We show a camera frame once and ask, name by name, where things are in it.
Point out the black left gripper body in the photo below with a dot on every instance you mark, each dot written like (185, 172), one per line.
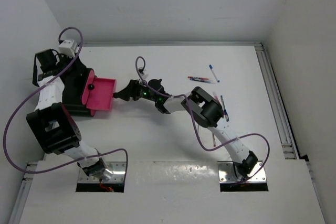
(73, 71)

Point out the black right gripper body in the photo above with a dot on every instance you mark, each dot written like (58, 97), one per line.
(144, 92)

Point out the pink drawer tray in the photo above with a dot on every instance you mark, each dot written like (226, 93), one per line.
(101, 97)

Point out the blue cap white marker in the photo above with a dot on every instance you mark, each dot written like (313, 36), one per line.
(214, 74)

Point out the dark blue gel pen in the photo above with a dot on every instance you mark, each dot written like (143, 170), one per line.
(226, 116)

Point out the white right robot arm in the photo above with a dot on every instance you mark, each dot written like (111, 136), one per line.
(205, 110)

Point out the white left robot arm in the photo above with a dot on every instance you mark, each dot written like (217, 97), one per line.
(50, 122)

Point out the black drawer cabinet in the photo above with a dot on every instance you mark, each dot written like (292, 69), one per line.
(75, 80)

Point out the black round knob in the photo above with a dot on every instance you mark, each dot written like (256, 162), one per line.
(91, 87)

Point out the purple cap white marker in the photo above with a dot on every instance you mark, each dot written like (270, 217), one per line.
(198, 132)

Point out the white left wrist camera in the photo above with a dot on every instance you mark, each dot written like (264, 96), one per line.
(68, 48)

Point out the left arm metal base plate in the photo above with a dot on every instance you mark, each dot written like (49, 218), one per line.
(112, 172)

